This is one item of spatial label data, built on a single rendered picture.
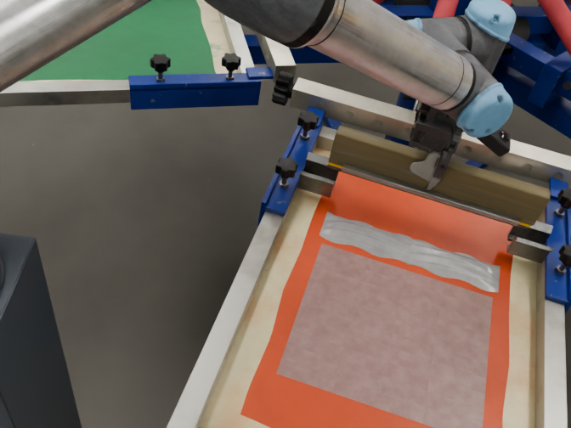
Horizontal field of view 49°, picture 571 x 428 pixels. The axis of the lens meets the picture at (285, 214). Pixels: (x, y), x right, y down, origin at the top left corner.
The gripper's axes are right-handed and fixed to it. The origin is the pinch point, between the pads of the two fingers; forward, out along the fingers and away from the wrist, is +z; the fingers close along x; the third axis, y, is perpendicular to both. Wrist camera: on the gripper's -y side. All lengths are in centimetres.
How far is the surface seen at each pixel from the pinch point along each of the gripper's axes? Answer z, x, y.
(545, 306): 9.9, 13.4, -25.9
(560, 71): 4, -60, -27
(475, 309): 13.4, 16.4, -14.2
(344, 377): 13.6, 38.8, 6.0
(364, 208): 13.5, -0.6, 10.6
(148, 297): 109, -23, 72
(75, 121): 109, -97, 142
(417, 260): 13.1, 9.2, -2.0
